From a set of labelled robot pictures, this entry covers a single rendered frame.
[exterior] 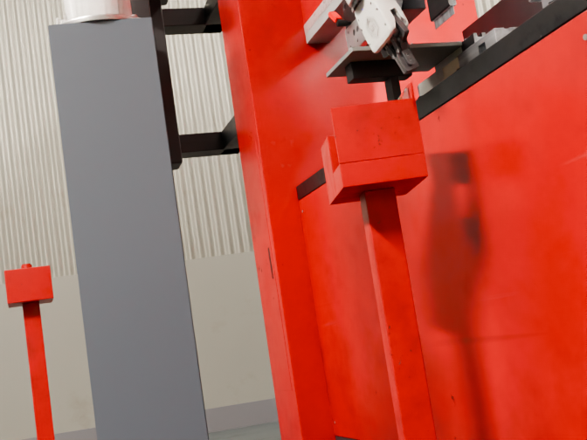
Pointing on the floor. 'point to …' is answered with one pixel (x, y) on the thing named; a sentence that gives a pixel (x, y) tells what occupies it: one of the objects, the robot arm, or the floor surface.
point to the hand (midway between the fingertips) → (406, 62)
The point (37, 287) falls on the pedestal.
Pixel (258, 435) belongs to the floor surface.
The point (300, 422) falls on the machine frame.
